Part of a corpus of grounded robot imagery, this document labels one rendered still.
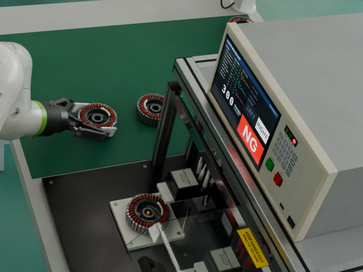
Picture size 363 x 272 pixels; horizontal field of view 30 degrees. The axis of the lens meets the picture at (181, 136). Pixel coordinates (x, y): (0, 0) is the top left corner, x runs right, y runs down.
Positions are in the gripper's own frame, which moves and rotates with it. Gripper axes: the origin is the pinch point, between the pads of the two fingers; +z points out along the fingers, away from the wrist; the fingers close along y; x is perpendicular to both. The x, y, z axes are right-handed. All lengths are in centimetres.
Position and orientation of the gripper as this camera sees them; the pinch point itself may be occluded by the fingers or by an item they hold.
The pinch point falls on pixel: (96, 119)
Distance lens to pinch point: 196.1
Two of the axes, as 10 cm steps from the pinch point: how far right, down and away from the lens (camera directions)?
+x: 5.1, -8.1, -3.1
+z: 5.1, -0.1, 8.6
